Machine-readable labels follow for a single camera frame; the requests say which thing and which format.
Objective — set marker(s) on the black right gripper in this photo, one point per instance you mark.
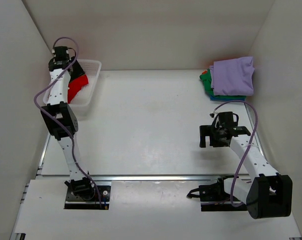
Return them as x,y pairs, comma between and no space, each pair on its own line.
208,130

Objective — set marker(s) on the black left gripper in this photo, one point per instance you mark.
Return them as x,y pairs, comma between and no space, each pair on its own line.
79,70

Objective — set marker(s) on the red t shirt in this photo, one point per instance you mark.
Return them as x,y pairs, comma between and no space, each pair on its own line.
75,86

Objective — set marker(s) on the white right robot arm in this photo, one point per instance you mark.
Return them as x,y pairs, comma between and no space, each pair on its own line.
269,195

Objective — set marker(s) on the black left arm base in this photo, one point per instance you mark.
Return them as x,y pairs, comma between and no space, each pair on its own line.
90,201

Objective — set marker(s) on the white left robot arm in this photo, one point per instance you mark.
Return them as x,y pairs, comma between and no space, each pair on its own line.
62,124

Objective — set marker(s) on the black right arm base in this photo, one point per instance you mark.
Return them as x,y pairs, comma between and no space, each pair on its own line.
213,198

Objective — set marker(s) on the white plastic basket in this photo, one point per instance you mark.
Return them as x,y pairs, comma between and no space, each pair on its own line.
89,77

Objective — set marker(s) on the blue folded t shirt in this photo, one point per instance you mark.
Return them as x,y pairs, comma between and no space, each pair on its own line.
227,98

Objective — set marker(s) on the green folded t shirt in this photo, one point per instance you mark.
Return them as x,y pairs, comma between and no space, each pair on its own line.
207,80

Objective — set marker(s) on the purple folded t shirt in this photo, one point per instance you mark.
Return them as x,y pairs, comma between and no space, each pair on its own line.
233,77

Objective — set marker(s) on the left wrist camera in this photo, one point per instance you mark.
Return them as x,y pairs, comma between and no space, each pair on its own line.
60,52

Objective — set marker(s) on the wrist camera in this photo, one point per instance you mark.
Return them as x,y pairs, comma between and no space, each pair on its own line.
227,119
60,52

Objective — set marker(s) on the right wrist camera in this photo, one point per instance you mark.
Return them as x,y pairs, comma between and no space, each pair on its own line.
227,119

